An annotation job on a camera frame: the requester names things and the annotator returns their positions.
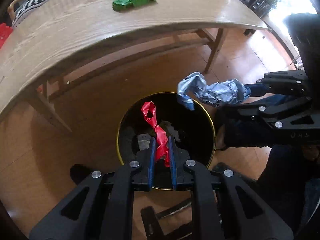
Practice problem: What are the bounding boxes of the black wooden side table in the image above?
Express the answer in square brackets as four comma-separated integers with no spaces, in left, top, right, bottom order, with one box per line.
[240,0,273,18]

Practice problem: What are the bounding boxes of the red pig stool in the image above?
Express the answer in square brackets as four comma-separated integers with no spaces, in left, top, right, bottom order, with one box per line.
[0,23,13,48]

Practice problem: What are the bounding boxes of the black round trash bin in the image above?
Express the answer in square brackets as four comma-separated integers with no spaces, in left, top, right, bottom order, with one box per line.
[116,91,217,191]

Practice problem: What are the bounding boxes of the red ribbon strip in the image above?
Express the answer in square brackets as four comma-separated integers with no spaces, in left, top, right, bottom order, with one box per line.
[141,101,170,167]

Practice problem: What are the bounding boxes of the blue foil wrapper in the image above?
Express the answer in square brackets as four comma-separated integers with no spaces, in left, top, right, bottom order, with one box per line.
[177,72,251,111]

